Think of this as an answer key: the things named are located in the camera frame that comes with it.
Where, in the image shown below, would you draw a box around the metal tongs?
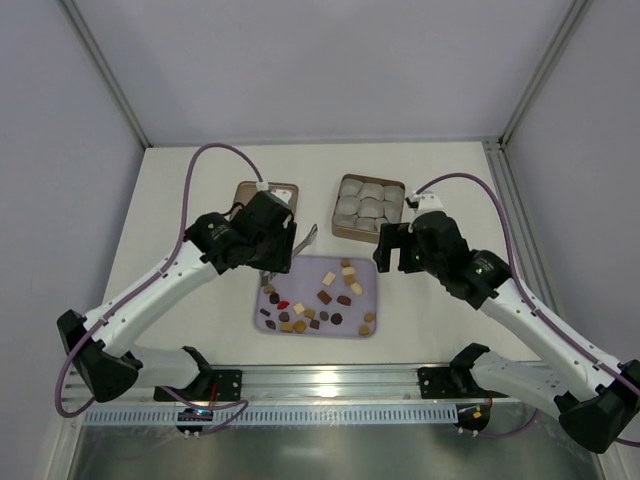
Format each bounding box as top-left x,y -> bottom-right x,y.
260,223 -> 318,287

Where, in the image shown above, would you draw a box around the white rectangular chocolate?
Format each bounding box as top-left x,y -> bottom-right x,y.
322,272 -> 336,286

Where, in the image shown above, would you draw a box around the milk brown ridged chocolate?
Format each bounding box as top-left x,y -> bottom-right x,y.
336,295 -> 352,306

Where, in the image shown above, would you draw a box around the milk brown rectangular chocolate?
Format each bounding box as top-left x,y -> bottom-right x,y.
317,290 -> 332,305

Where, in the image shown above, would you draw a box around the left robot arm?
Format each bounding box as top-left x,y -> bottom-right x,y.
57,189 -> 297,403

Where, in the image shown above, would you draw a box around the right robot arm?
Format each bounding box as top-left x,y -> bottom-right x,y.
373,211 -> 639,454

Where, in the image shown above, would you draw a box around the dark rose chocolate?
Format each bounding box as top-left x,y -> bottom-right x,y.
330,313 -> 343,325

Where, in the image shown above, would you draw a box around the caramel ridged leaf chocolate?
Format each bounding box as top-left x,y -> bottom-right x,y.
293,321 -> 307,333

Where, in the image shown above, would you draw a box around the gold tin lid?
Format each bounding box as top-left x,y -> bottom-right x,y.
233,180 -> 300,214

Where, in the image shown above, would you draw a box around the gold tin box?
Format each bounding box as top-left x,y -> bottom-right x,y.
331,173 -> 406,244

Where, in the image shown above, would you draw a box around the lilac plastic tray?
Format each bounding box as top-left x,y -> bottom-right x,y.
254,255 -> 378,340

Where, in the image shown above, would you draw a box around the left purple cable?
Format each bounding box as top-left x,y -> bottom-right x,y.
53,142 -> 269,418

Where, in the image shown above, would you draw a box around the purple cable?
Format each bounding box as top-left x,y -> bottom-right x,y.
53,142 -> 269,418
412,172 -> 640,449

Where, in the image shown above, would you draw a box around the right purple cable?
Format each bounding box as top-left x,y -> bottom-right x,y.
412,172 -> 640,449

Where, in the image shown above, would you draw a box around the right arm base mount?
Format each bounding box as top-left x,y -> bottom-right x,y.
417,366 -> 492,399

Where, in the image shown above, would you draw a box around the aluminium frame rail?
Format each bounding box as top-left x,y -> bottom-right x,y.
62,363 -> 551,407

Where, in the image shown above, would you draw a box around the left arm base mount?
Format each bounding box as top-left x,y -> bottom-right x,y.
153,369 -> 243,402

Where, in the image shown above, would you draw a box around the white slotted cable duct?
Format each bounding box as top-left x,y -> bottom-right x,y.
84,403 -> 458,427

